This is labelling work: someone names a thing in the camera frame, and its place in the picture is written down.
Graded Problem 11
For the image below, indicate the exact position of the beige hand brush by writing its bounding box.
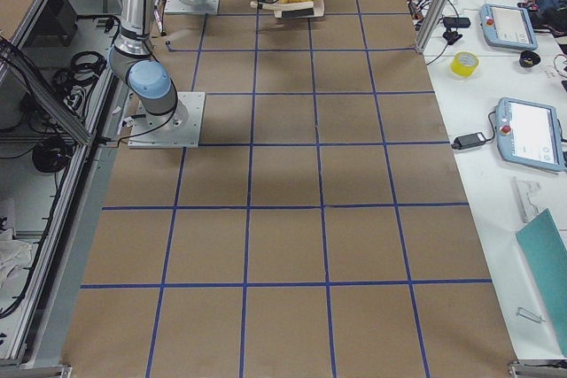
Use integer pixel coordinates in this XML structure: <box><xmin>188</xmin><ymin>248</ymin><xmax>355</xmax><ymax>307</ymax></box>
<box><xmin>250</xmin><ymin>1</ymin><xmax>315</xmax><ymax>19</ymax></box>

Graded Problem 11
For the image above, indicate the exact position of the far teach pendant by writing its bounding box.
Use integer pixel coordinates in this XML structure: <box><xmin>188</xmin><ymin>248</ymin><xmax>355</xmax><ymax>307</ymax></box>
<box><xmin>479</xmin><ymin>4</ymin><xmax>538</xmax><ymax>50</ymax></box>

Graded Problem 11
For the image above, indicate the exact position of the teal board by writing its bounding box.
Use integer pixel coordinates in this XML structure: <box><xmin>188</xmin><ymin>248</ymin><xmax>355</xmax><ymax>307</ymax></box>
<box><xmin>516</xmin><ymin>209</ymin><xmax>566</xmax><ymax>356</ymax></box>

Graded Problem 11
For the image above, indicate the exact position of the teach pendant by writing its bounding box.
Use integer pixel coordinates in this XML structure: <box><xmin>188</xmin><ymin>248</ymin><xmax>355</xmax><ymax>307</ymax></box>
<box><xmin>479</xmin><ymin>4</ymin><xmax>538</xmax><ymax>50</ymax></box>
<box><xmin>494</xmin><ymin>97</ymin><xmax>566</xmax><ymax>173</ymax></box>

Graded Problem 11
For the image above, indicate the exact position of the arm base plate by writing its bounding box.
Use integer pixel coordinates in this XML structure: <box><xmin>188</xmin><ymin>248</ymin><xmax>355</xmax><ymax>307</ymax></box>
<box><xmin>128</xmin><ymin>92</ymin><xmax>206</xmax><ymax>149</ymax></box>
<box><xmin>164</xmin><ymin>0</ymin><xmax>220</xmax><ymax>15</ymax></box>

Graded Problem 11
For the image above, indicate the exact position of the near teach pendant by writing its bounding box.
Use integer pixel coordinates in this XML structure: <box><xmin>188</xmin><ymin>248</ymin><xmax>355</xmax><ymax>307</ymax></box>
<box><xmin>494</xmin><ymin>97</ymin><xmax>566</xmax><ymax>173</ymax></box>

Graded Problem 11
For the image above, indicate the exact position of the black power adapter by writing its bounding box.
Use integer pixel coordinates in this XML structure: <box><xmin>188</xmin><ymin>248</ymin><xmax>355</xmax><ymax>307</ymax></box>
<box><xmin>451</xmin><ymin>132</ymin><xmax>487</xmax><ymax>150</ymax></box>

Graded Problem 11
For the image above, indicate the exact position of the yellow tape roll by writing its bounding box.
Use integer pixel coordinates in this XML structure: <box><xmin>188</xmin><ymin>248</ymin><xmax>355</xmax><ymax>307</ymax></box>
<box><xmin>450</xmin><ymin>51</ymin><xmax>479</xmax><ymax>78</ymax></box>

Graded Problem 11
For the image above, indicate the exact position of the white crumpled cloth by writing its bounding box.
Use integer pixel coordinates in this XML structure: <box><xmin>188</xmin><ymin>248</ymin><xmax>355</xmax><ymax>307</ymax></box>
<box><xmin>1</xmin><ymin>228</ymin><xmax>32</xmax><ymax>285</ymax></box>

